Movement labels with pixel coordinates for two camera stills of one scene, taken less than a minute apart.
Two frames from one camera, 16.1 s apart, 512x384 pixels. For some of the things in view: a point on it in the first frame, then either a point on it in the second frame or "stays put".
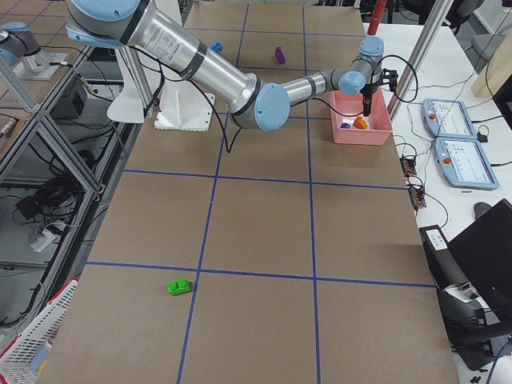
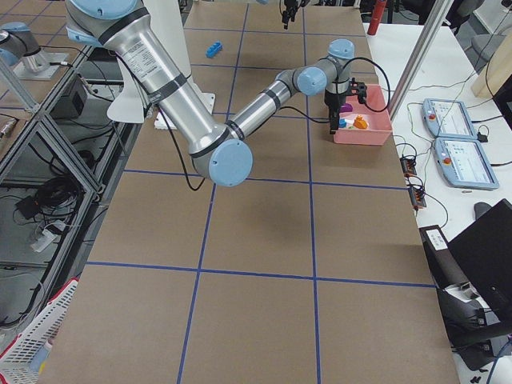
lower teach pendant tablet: x=463 y=164 stays put
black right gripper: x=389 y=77 to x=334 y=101
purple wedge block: x=279 y=56 to x=346 y=107
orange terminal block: x=408 y=166 stays put
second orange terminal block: x=418 y=197 stays put
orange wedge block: x=360 y=123 stays put
